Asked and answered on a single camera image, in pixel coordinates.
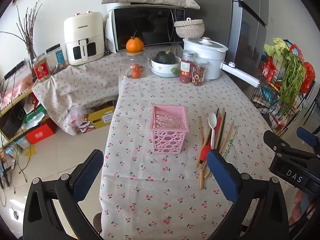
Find dark green pumpkin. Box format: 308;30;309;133
155;50;177;65

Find bare branches in vase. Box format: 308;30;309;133
0;0;43;78

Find red plastic spoon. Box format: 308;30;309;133
200;116;223;161

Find clear glass jar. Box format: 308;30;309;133
119;51;150;80

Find white plastic spoon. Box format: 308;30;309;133
208;112;217;149

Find red plastic bag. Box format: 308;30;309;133
260;44;316;93

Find white ceramic bowl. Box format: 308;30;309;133
150;56;182;78

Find clear plastic bag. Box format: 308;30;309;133
65;104;87;128

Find pink plastic basket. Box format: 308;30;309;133
149;104;188;154

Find clear container black lid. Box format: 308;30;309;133
46;44;69;69

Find jar of red berries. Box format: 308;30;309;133
179;50;196;83

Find black microwave oven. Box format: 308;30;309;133
111;6;185;53

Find cherry print cabinet cover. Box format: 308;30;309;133
32;52;122;136

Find jar of dried fruit rings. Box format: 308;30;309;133
191;58;208;87

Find person's right hand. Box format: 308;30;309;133
287;189;316;227

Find orange pumpkin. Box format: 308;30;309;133
126;31;145;53

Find cherry print tablecloth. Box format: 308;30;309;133
99;44;275;240

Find red box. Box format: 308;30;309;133
25;124;56;144

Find white electric pot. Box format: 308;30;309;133
182;37;260;88

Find black wire rack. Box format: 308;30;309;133
251;55;315;137

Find teal snack packet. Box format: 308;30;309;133
259;89;277;108

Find red label jar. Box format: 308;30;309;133
32;53;53;82

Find wooden shelf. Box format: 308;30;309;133
0;87;50;147

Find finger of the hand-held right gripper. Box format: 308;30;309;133
263;130;318;160
297;127;320;147

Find woven basket with lid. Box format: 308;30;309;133
174;17;205;39

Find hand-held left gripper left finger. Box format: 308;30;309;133
22;149;104;240

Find leafy green vegetables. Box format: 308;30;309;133
264;38;306;115

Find grey refrigerator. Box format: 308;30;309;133
226;0;269;63

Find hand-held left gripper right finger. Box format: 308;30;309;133
207;149;297;240

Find yellow cardboard box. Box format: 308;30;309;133
86;105;115;130

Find cream air fryer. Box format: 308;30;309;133
63;11;105;66

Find pile of chopsticks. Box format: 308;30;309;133
195;107;237;190

